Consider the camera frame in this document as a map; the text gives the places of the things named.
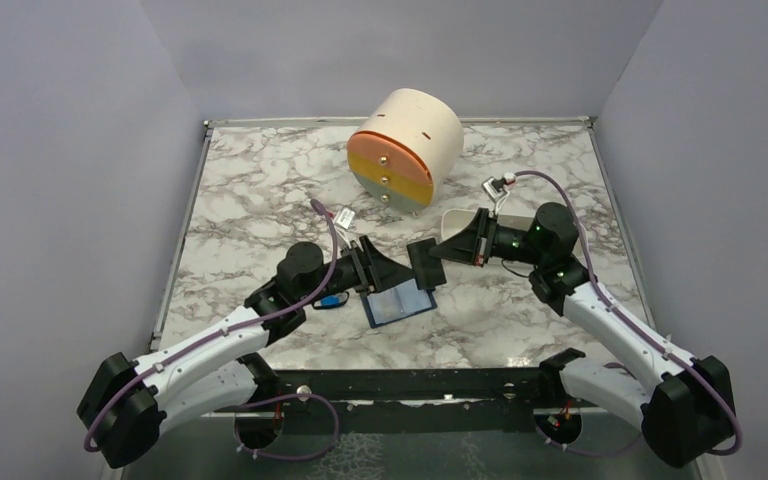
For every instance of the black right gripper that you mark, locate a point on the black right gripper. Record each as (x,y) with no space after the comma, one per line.
(472,245)

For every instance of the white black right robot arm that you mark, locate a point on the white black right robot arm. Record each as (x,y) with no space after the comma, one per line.
(682,405)

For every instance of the blue card holder wallet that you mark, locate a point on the blue card holder wallet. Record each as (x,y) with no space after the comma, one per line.
(398,303)

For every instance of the black metal base rail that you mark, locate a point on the black metal base rail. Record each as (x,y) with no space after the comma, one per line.
(319,402)

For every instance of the round beige drawer cabinet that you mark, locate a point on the round beige drawer cabinet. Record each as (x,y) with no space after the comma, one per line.
(402,153)

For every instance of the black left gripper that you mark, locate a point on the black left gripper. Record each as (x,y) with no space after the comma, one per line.
(373,271)

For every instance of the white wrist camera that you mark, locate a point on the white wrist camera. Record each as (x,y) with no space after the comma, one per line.
(496,189)
(343,221)

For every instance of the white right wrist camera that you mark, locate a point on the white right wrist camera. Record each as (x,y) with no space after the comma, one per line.
(496,189)

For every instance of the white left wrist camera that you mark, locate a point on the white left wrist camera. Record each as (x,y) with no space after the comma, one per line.
(343,221)

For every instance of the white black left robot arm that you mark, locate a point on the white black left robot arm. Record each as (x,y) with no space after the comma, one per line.
(130,403)

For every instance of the small blue plastic box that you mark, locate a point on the small blue plastic box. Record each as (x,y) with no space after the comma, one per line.
(332,301)

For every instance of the white rectangular plastic tray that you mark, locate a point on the white rectangular plastic tray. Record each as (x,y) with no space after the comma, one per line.
(551,236)

